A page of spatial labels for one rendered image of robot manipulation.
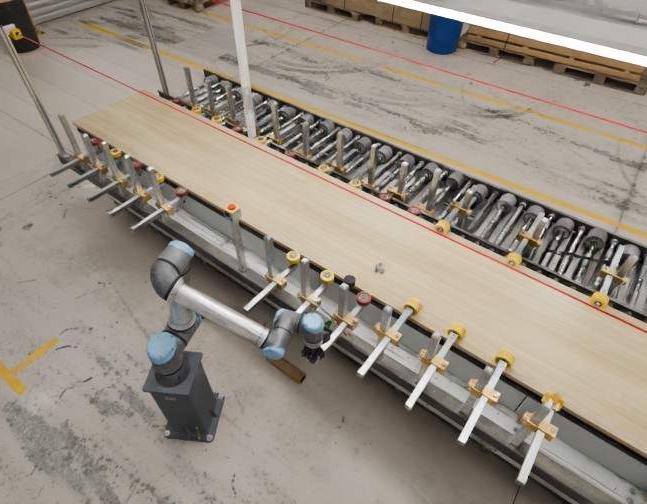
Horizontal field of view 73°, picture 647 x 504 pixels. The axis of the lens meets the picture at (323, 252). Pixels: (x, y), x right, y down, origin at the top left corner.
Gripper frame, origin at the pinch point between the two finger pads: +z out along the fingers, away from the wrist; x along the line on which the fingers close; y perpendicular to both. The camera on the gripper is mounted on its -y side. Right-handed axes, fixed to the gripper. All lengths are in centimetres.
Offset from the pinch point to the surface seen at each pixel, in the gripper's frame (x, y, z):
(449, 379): 57, -43, 21
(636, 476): 146, -47, 14
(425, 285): 23, -70, -7
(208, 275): -148, -44, 83
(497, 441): 90, -24, 13
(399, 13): -295, -602, 54
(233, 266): -87, -26, 13
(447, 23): -194, -561, 36
